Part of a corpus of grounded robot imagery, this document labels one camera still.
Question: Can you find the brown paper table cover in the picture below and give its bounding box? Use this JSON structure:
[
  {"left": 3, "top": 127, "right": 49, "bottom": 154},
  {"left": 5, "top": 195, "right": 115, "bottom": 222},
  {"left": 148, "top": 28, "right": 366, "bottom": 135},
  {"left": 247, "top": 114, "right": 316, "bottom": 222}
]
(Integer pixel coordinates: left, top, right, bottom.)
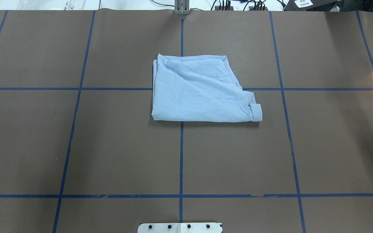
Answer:
[{"left": 0, "top": 9, "right": 373, "bottom": 233}]

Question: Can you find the aluminium frame post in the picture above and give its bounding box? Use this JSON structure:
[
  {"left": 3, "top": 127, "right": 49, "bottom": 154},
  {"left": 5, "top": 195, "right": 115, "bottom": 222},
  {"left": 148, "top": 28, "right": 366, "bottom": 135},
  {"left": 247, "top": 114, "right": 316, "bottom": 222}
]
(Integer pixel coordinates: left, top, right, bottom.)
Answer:
[{"left": 174, "top": 0, "right": 190, "bottom": 15}]

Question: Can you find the black box with label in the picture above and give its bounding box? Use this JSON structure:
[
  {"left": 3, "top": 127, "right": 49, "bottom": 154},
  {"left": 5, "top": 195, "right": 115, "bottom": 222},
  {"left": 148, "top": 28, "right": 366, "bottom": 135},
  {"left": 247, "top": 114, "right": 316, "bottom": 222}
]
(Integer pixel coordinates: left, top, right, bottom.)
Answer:
[{"left": 284, "top": 0, "right": 340, "bottom": 11}]

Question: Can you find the light blue button-up shirt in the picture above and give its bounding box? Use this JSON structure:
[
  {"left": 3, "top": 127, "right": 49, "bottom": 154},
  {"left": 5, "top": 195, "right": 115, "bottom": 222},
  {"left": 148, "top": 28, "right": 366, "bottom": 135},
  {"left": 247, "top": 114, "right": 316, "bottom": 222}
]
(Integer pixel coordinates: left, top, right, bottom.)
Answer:
[{"left": 151, "top": 54, "right": 263, "bottom": 123}]

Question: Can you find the small black electronics box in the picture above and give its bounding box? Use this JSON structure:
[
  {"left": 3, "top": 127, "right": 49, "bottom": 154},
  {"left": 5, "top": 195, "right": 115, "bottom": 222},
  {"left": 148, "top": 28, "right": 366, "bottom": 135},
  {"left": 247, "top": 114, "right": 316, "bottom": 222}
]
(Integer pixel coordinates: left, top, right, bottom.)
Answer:
[{"left": 211, "top": 0, "right": 233, "bottom": 11}]

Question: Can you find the clear plastic bag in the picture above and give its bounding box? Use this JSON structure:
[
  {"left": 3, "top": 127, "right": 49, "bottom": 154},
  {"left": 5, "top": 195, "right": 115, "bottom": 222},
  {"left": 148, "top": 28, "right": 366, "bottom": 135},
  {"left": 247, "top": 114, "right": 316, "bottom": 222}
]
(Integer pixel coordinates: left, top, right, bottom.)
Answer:
[{"left": 43, "top": 0, "right": 87, "bottom": 10}]

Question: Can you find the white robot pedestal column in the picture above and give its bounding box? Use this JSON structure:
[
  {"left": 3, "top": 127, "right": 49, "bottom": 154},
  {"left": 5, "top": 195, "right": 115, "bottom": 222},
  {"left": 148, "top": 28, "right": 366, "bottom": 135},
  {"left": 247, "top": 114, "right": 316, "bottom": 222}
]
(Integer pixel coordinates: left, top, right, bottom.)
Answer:
[{"left": 137, "top": 222, "right": 223, "bottom": 233}]

